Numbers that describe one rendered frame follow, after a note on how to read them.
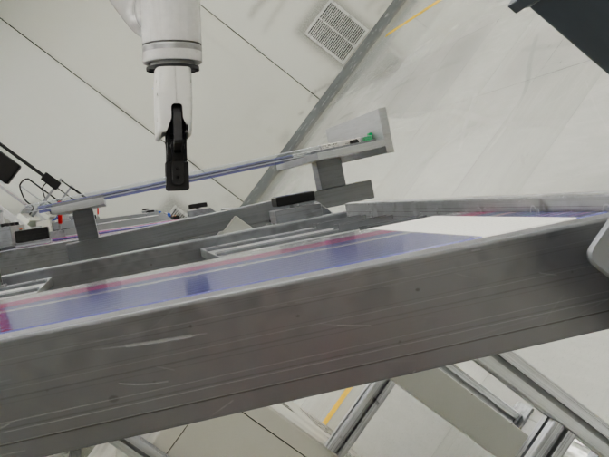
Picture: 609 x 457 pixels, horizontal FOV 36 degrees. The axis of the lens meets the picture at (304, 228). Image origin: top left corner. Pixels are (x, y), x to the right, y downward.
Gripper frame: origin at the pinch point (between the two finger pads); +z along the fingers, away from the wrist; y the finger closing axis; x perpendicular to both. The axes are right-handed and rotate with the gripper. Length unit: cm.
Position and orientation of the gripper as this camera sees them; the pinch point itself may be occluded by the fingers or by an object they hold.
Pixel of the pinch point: (177, 176)
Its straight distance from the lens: 134.8
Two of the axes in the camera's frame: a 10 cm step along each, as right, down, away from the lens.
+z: 0.4, 10.0, 0.2
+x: 9.8, -0.4, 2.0
